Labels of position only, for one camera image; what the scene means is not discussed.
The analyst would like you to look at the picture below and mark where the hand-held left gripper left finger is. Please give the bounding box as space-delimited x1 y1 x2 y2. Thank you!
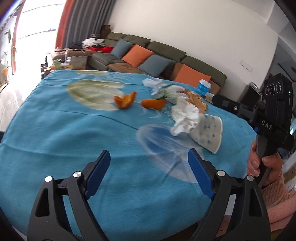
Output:
27 149 111 241

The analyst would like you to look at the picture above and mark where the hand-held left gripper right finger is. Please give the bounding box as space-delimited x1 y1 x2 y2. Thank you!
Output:
188 148 271 241

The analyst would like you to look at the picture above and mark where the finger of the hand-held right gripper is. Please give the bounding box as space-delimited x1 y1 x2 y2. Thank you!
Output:
212 94 257 122

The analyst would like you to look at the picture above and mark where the white tissue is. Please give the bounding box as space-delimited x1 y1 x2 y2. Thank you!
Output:
170 103 201 136

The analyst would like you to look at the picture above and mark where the clear green plastic wrapper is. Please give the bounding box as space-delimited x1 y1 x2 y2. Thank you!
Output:
151 81 176 100

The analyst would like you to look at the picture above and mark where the person's right forearm pink sleeve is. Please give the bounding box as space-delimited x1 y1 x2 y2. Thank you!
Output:
261 171 296 233

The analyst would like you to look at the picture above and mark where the person's right hand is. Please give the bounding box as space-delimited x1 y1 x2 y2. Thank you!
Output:
246 140 283 186

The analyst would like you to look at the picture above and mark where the dark cabinet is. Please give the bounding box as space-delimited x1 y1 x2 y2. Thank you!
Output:
240 83 264 103

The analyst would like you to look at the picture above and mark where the blue paper cup white lid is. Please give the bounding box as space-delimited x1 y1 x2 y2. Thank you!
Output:
196 79 211 98

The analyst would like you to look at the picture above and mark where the orange-brown snack wrapper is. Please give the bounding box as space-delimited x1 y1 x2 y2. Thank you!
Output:
186 90 208 114

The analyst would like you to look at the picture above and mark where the white blue-dotted paper cup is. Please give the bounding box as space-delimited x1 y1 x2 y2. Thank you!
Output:
191 115 223 154

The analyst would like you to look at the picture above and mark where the orange cushion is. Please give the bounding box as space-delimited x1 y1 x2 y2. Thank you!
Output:
173 64 211 86
121 44 154 67

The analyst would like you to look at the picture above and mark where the white cracker packet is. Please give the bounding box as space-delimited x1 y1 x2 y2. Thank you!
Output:
172 85 186 106

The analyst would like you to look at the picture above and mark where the blue floral tablecloth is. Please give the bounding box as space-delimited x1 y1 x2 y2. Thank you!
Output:
0 70 257 239

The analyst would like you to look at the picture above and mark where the orange peel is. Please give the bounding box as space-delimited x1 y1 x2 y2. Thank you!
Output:
141 98 167 110
113 91 137 110

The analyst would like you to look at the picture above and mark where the white foam fruit net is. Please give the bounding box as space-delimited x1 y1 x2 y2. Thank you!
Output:
142 78 163 90

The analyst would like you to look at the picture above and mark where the large blue cushion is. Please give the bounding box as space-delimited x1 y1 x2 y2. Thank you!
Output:
138 55 173 78

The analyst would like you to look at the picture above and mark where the green brown sofa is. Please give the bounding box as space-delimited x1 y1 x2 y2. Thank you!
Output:
89 32 227 95

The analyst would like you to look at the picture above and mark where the coffee table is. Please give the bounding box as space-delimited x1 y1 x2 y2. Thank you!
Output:
40 56 88 76

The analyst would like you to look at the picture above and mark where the small blue cushion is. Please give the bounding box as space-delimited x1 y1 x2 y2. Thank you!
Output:
110 39 134 58

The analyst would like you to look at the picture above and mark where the red cloth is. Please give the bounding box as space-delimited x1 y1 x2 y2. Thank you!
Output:
88 46 114 54

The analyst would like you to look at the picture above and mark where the white clothes pile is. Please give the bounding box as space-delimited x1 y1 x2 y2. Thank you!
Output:
82 38 105 48

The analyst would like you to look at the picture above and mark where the brown cardboard box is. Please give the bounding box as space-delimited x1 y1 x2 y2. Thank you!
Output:
100 24 111 37

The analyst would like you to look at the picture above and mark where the orange curtain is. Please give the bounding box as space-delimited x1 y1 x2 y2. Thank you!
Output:
55 0 74 49

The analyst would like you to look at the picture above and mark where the grey curtain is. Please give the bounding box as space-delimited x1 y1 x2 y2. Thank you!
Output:
65 0 114 47

